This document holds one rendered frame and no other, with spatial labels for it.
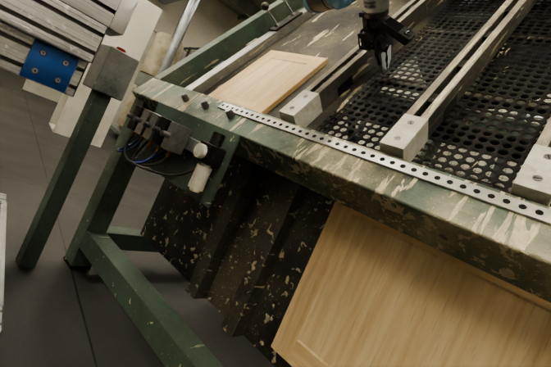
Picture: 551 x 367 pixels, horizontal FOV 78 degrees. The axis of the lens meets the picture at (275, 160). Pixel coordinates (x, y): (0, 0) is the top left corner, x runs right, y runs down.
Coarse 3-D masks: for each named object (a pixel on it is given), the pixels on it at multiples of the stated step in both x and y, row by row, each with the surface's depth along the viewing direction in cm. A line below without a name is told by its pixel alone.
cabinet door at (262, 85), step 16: (256, 64) 144; (272, 64) 141; (288, 64) 137; (304, 64) 133; (320, 64) 129; (240, 80) 137; (256, 80) 134; (272, 80) 130; (288, 80) 126; (304, 80) 126; (224, 96) 130; (240, 96) 128; (256, 96) 125; (272, 96) 121
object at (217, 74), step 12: (288, 24) 164; (300, 24) 169; (264, 36) 159; (276, 36) 161; (252, 48) 153; (264, 48) 158; (228, 60) 150; (240, 60) 150; (216, 72) 143; (228, 72) 147; (192, 84) 141; (204, 84) 141
